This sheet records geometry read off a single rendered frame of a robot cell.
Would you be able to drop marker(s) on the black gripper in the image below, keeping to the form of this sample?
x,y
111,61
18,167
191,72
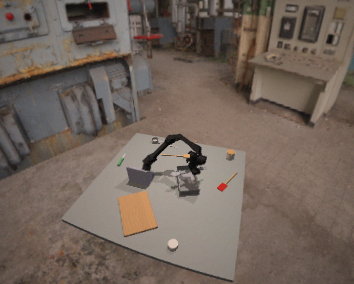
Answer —
x,y
193,167

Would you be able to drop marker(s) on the wooden board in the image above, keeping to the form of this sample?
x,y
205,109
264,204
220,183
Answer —
x,y
136,213

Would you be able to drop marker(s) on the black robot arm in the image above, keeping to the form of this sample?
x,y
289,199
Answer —
x,y
170,139

